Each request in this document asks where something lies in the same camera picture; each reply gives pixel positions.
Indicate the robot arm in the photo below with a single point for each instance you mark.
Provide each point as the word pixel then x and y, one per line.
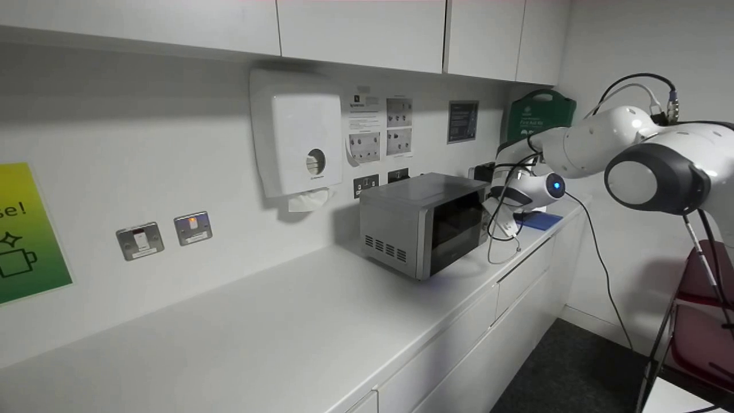
pixel 596 143

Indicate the silver microwave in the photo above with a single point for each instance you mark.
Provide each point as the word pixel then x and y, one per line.
pixel 395 221

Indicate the microwave door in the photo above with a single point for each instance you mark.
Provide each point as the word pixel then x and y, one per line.
pixel 456 232

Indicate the white paper towel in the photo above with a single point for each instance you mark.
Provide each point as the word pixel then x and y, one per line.
pixel 308 200

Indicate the white paper notice with photos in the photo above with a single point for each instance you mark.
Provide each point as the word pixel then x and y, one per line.
pixel 399 126

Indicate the white paper towel dispenser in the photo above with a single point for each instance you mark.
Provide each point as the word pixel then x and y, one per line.
pixel 295 137

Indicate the dark framed notice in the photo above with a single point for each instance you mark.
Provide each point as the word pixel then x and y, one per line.
pixel 463 121

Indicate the white drawer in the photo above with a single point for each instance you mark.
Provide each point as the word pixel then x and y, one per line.
pixel 441 355
pixel 524 275

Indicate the blue flat cloth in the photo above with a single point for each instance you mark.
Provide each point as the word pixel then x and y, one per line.
pixel 539 221

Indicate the green first aid box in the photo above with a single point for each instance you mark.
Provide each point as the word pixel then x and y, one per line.
pixel 542 115

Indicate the green and yellow poster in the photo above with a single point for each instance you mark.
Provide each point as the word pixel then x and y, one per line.
pixel 26 241

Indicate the red folding chair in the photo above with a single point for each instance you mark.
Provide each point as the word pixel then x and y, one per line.
pixel 702 321

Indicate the steel wall switch plate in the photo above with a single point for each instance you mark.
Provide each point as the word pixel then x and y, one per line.
pixel 140 241
pixel 193 228

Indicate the row of white wall cabinets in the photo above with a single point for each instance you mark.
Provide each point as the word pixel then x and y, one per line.
pixel 355 31

